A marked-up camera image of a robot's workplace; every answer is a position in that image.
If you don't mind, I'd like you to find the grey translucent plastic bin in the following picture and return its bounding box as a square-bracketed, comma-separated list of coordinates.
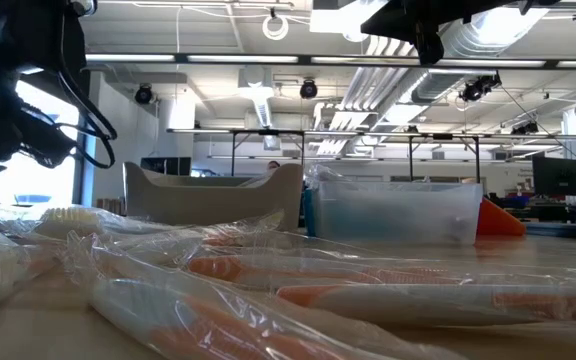
[121, 161, 305, 232]

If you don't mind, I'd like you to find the large window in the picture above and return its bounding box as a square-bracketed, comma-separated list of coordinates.
[0, 79, 83, 206]

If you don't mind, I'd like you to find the teal plastic bin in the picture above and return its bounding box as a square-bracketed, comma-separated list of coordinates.
[302, 187, 317, 237]

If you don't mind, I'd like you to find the white coiled cable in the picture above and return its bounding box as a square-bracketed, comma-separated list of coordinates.
[260, 12, 291, 42]

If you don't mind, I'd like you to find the orange bin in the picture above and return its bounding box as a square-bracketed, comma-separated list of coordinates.
[476, 196, 528, 237]

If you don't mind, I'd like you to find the clear plastic bin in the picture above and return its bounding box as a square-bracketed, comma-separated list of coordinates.
[312, 179, 484, 246]

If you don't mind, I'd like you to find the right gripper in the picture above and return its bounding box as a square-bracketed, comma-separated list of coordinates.
[359, 0, 470, 67]

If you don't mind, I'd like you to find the silver ventilation duct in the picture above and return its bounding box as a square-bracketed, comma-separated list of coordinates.
[407, 7, 552, 104]

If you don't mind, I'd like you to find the long linear ceiling light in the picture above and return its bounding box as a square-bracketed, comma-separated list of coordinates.
[85, 52, 576, 71]

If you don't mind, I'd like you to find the black computer monitor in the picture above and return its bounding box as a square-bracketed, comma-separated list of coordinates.
[531, 154, 576, 198]

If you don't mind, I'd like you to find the black workstation frame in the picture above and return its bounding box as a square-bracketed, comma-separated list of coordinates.
[166, 127, 576, 184]

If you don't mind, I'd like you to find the black ceiling spotlight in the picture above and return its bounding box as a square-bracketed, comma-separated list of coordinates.
[298, 77, 320, 100]
[134, 83, 155, 106]

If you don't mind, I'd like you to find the black ceiling camera cluster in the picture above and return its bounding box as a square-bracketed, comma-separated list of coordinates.
[457, 71, 503, 103]

